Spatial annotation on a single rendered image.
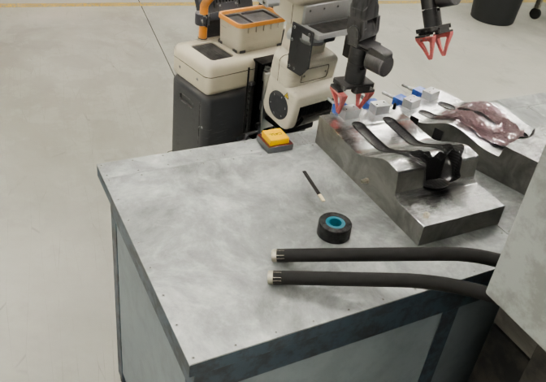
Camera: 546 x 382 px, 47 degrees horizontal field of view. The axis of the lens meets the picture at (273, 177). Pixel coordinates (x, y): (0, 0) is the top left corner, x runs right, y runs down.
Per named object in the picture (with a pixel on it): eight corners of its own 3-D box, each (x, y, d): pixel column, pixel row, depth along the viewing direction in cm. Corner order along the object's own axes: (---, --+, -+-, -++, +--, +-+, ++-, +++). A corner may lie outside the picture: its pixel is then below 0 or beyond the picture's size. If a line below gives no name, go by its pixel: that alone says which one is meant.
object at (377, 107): (350, 102, 195) (353, 87, 192) (363, 101, 197) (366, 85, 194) (373, 123, 186) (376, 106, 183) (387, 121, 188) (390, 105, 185)
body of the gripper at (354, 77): (374, 89, 177) (379, 65, 173) (344, 93, 173) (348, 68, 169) (361, 79, 182) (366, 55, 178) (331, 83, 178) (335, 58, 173)
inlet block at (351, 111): (320, 107, 190) (322, 91, 187) (334, 105, 193) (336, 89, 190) (343, 128, 181) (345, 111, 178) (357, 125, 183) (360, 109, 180)
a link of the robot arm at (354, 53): (361, 36, 173) (347, 40, 170) (379, 45, 170) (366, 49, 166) (356, 59, 177) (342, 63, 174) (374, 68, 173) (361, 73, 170)
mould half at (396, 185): (314, 141, 185) (321, 101, 178) (386, 129, 196) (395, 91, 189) (418, 246, 149) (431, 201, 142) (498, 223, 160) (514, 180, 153)
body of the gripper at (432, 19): (452, 28, 199) (449, 5, 197) (431, 33, 193) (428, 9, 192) (435, 31, 204) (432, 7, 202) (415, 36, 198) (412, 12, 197)
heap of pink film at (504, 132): (427, 119, 192) (434, 96, 188) (458, 105, 203) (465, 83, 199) (503, 157, 178) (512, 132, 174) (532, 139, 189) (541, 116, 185)
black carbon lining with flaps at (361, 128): (346, 128, 180) (352, 99, 174) (392, 121, 186) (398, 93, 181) (421, 197, 155) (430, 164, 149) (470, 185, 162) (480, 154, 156)
